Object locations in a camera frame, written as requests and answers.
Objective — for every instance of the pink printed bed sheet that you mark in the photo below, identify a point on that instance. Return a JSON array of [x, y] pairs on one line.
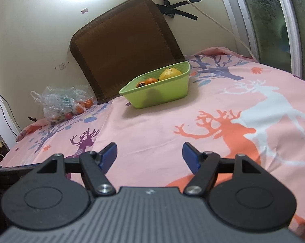
[[155, 126]]

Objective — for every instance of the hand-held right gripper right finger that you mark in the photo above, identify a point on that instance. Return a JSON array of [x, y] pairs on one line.
[[190, 157]]

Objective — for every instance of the clear plastic bag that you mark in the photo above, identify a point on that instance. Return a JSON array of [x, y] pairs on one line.
[[56, 103]]

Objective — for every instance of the large mandarin orange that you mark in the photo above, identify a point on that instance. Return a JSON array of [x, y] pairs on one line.
[[150, 81]]

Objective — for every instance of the dark purple cherry tomato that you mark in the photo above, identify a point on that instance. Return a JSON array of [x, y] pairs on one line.
[[142, 84]]

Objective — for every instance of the crossed black tape strips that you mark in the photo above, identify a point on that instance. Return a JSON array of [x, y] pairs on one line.
[[179, 6]]

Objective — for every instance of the white window frame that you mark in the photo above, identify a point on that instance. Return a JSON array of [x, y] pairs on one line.
[[266, 17]]

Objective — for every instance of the brown woven seat mat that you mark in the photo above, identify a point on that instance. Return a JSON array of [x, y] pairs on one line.
[[124, 45]]

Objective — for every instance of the yellow pomelo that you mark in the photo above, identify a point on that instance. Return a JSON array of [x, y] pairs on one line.
[[169, 74]]

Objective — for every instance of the pink wall sticker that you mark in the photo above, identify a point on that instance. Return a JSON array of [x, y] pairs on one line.
[[84, 11]]

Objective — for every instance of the green plastic basket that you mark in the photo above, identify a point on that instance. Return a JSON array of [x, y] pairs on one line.
[[162, 91]]

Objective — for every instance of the white wall sticker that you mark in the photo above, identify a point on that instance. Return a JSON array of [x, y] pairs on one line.
[[62, 66]]

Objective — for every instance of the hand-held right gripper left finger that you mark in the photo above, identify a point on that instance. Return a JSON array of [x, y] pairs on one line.
[[108, 157]]

